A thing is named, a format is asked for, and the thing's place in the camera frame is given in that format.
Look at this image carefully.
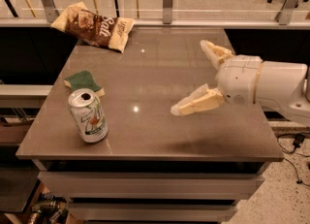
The middle metal railing post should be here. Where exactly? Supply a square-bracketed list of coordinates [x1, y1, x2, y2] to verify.
[163, 0, 173, 24]

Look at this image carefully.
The lower grey drawer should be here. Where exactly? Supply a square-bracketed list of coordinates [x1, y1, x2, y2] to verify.
[69, 203, 237, 222]

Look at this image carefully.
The brown chip bag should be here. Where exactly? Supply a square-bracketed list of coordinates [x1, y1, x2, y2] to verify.
[51, 2, 135, 52]

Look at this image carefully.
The upper grey drawer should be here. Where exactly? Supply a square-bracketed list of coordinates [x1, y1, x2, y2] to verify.
[39, 172, 264, 200]

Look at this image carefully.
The right metal railing post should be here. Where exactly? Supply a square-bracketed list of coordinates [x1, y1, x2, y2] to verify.
[275, 0, 298, 25]

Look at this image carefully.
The grey drawer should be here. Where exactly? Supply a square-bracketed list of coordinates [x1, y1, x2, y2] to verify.
[69, 203, 237, 222]
[39, 172, 264, 200]

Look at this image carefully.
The green yellow sponge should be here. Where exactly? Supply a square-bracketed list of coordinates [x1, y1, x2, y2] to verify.
[64, 71, 105, 97]

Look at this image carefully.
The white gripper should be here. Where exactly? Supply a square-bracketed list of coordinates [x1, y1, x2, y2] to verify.
[170, 40, 263, 115]

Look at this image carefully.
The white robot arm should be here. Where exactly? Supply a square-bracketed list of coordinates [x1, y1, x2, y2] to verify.
[170, 40, 310, 127]

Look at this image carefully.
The black power cable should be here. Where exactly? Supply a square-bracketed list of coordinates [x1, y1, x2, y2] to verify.
[276, 132, 310, 187]

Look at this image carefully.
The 7up soda can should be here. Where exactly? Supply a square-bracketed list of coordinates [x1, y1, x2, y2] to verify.
[68, 88, 108, 143]

